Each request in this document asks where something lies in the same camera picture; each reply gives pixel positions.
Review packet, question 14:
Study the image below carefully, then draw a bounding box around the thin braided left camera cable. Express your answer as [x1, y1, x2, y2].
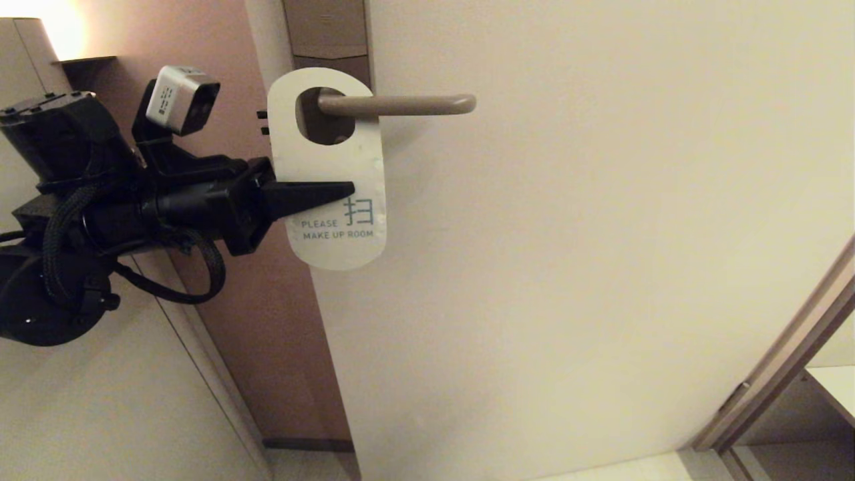
[110, 226, 226, 305]

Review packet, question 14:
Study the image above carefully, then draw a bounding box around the brown door jamb panel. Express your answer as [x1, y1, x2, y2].
[63, 0, 355, 445]

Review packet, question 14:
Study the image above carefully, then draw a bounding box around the brown wooden door frame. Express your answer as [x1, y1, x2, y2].
[693, 234, 855, 481]

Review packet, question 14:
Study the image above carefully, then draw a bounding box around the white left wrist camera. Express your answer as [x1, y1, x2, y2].
[146, 65, 221, 136]

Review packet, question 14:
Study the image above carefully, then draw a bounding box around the thick braided left arm cable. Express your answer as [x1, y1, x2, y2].
[41, 182, 108, 309]

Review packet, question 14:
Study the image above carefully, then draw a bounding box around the white door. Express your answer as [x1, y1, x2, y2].
[244, 0, 855, 481]

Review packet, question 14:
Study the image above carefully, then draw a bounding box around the beige door handle lever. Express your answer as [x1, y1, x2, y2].
[317, 94, 478, 120]

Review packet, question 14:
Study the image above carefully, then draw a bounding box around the brown metal lock plate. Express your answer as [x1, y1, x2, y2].
[281, 0, 373, 144]

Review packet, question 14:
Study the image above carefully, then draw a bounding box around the white and blue door hanger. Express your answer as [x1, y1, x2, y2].
[267, 67, 388, 271]

